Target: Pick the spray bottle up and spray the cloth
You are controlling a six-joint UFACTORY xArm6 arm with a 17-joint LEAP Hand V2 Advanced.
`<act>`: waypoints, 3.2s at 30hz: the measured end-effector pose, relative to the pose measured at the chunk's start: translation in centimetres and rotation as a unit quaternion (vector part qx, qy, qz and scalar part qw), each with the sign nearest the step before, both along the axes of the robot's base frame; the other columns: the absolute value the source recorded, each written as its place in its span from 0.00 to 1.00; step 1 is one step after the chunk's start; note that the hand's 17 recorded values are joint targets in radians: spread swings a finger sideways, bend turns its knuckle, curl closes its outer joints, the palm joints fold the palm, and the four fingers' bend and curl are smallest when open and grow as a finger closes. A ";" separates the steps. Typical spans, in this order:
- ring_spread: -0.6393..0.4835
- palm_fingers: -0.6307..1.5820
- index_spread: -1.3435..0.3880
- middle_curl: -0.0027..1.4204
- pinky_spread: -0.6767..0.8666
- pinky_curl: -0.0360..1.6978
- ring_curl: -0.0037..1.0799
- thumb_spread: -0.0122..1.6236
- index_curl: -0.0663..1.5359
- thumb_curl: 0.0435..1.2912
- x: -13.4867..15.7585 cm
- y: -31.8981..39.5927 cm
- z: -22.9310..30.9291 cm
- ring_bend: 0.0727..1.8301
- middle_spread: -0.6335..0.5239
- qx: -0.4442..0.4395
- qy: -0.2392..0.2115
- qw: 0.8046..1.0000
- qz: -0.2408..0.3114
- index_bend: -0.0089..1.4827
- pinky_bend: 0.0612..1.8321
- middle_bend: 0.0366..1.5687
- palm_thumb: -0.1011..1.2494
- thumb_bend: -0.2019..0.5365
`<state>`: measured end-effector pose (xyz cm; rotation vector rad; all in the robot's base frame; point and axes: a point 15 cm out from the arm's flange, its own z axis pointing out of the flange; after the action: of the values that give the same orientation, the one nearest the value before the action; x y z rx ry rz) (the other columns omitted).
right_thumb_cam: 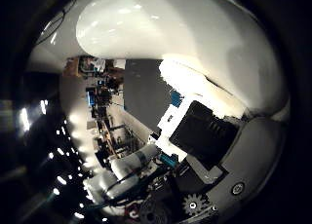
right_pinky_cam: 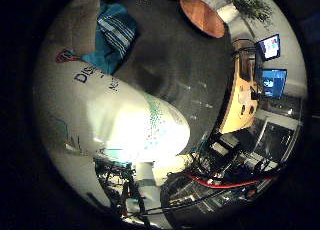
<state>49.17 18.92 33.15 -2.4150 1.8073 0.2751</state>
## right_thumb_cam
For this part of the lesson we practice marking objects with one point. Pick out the white spray bottle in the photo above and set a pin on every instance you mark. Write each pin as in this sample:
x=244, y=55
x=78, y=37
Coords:
x=182, y=29

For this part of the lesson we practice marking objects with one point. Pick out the cluttered wooden shelf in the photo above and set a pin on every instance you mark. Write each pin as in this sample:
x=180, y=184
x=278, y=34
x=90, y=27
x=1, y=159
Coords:
x=81, y=66

